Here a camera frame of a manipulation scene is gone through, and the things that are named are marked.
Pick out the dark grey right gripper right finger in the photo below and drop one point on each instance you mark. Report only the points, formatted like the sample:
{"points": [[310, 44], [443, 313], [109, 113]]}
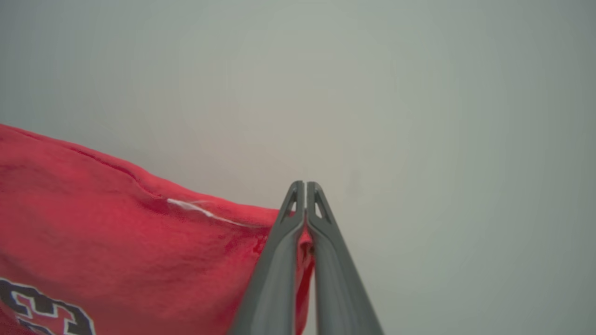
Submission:
{"points": [[340, 293]]}

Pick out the red and white sports garment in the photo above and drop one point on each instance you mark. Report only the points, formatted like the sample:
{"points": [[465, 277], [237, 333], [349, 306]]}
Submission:
{"points": [[116, 232]]}

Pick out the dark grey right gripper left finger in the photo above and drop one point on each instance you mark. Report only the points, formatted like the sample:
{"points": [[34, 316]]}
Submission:
{"points": [[274, 288]]}

